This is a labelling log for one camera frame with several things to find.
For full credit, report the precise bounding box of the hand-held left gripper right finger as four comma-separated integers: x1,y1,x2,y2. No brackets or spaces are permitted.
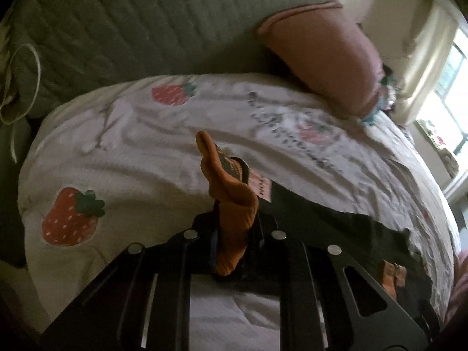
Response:
252,212,430,351

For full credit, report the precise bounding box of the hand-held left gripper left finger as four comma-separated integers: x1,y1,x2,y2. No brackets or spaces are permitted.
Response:
40,210,222,351

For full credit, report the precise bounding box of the black shirt with orange trim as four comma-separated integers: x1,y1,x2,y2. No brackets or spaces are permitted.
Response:
195,131,445,337

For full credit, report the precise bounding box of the white strawberry printed blanket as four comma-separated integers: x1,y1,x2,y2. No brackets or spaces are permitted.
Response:
18,73,463,351

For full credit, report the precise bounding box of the teal striped cloth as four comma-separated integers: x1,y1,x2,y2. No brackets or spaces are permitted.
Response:
360,73,399,127

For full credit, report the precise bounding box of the pink pillow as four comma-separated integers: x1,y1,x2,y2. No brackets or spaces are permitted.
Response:
256,2,384,119

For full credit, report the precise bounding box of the patterned cloth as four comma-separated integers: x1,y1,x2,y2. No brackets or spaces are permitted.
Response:
417,117,459,180

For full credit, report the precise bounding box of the pink cloth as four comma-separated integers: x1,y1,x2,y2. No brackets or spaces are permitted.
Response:
444,249,468,322

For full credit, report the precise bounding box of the green quilted headboard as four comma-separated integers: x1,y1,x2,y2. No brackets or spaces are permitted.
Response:
0,0,339,269

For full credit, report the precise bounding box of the window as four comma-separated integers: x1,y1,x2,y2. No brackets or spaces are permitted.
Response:
417,29,468,158

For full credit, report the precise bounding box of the cream curtain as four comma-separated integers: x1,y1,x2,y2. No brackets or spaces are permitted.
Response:
393,4,459,125

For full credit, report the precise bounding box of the white cord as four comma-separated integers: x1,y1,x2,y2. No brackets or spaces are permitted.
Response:
0,44,41,163

